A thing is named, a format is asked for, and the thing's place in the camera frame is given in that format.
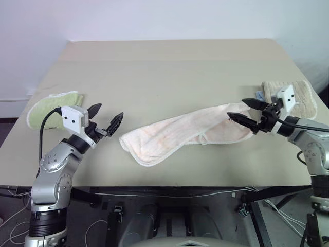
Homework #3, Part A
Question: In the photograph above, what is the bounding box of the light green towel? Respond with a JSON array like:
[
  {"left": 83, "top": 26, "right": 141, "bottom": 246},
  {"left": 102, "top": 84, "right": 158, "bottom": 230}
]
[{"left": 26, "top": 90, "right": 85, "bottom": 130}]

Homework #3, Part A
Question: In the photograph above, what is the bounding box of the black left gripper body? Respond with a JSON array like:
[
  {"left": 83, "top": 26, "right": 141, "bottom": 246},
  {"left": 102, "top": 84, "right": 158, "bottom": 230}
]
[{"left": 83, "top": 121, "right": 108, "bottom": 144}]

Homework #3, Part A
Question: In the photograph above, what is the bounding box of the beige folded towel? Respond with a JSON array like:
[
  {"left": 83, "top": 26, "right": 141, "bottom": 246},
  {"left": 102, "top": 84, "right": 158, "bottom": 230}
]
[{"left": 261, "top": 79, "right": 318, "bottom": 120}]

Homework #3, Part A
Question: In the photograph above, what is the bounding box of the white floor cable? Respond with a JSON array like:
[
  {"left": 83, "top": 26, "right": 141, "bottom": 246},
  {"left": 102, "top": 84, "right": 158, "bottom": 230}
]
[
  {"left": 262, "top": 198, "right": 309, "bottom": 238},
  {"left": 84, "top": 218, "right": 110, "bottom": 247},
  {"left": 0, "top": 202, "right": 32, "bottom": 244}
]

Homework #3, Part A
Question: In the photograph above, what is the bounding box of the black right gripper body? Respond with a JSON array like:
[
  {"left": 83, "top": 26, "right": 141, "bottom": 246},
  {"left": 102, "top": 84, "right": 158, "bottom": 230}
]
[{"left": 253, "top": 101, "right": 283, "bottom": 135}]

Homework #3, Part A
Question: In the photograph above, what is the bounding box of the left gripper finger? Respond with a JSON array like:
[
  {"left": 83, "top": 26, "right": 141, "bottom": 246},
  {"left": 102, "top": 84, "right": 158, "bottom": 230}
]
[
  {"left": 106, "top": 111, "right": 125, "bottom": 137},
  {"left": 86, "top": 102, "right": 103, "bottom": 121}
]

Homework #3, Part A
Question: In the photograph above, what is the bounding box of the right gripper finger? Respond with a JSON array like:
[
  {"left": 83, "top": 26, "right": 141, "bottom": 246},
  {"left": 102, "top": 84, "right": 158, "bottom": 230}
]
[
  {"left": 242, "top": 97, "right": 269, "bottom": 111},
  {"left": 227, "top": 112, "right": 258, "bottom": 130}
]

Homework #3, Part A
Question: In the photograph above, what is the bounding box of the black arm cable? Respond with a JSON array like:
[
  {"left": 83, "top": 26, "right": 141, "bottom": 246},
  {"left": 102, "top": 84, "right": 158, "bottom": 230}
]
[
  {"left": 279, "top": 117, "right": 329, "bottom": 165},
  {"left": 38, "top": 106, "right": 64, "bottom": 165}
]

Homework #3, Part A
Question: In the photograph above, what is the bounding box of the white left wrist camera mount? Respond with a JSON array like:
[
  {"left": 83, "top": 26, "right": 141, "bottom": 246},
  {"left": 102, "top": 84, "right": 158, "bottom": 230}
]
[{"left": 61, "top": 105, "right": 97, "bottom": 150}]

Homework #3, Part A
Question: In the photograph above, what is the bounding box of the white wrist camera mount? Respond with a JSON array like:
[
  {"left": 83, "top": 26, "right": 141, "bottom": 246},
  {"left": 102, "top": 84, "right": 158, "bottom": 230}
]
[
  {"left": 61, "top": 105, "right": 97, "bottom": 150},
  {"left": 271, "top": 85, "right": 299, "bottom": 134}
]

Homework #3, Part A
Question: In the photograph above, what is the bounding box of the pale pink towel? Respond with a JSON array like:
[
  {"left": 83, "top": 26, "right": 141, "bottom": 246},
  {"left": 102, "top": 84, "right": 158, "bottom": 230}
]
[{"left": 119, "top": 102, "right": 254, "bottom": 168}]

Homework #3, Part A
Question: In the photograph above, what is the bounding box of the metal clamp latch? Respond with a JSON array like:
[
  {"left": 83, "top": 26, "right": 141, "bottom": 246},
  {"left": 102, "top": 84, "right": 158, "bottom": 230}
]
[
  {"left": 112, "top": 205, "right": 124, "bottom": 224},
  {"left": 238, "top": 202, "right": 249, "bottom": 217}
]

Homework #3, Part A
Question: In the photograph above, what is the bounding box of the black metal table frame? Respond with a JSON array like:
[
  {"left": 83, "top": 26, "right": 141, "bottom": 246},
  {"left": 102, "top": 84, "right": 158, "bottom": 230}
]
[{"left": 69, "top": 185, "right": 313, "bottom": 247}]

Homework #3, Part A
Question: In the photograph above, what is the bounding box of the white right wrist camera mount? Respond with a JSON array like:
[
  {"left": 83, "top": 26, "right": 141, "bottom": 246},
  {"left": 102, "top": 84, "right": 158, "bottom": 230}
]
[{"left": 271, "top": 85, "right": 299, "bottom": 134}]

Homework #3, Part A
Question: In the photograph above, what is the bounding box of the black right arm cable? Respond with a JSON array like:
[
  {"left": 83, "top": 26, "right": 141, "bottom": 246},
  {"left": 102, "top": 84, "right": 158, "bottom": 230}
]
[{"left": 279, "top": 117, "right": 329, "bottom": 165}]

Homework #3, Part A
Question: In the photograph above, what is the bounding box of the thin white cable under table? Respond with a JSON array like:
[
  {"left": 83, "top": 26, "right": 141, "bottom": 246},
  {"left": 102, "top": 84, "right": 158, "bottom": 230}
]
[{"left": 89, "top": 188, "right": 259, "bottom": 199}]

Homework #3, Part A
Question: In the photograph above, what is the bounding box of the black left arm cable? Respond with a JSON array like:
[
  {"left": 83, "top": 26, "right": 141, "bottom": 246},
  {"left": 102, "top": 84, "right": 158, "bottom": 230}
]
[{"left": 38, "top": 106, "right": 64, "bottom": 165}]

